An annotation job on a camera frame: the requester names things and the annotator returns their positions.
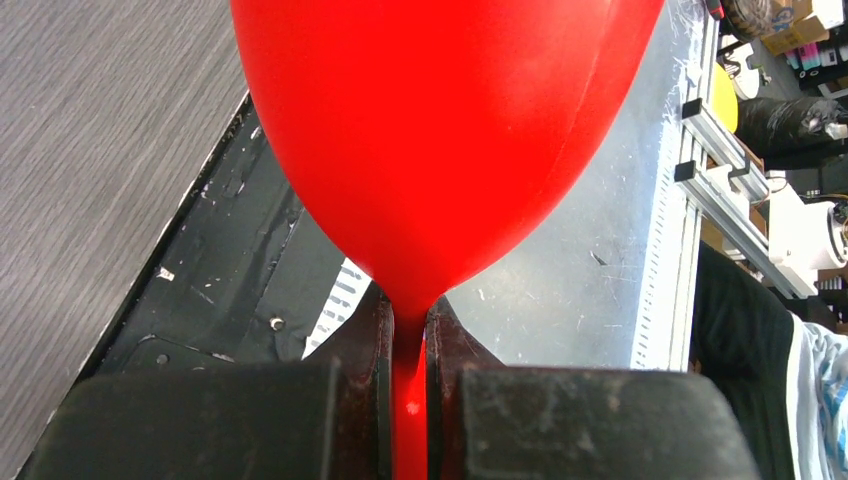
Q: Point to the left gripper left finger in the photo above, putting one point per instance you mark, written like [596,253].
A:
[320,418]

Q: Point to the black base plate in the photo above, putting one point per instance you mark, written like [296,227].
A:
[243,273]

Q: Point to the person in dark clothing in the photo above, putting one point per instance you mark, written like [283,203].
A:
[785,379]

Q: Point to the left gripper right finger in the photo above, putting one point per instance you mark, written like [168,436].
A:
[488,420]

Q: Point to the red wine glass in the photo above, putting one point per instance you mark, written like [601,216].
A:
[429,138]

